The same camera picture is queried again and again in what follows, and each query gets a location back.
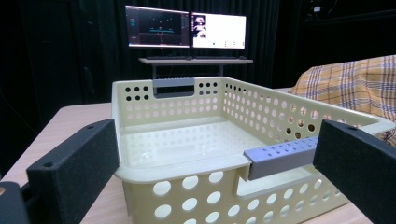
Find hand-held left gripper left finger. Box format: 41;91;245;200
26;119;120;224

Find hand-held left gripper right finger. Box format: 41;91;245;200
312;119;396;224

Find orange plaid shirt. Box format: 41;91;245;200
290;54;396;147

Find cream perforated plastic basket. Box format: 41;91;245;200
111;76;396;224

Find black keyboard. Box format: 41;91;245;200
145;55;194;61
192;55;241;61

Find white metal stand with shelf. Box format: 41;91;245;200
137;57;254;79

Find dark screen monitor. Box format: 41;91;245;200
124;5;191;49

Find bright screen monitor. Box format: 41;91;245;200
191;11;248;50

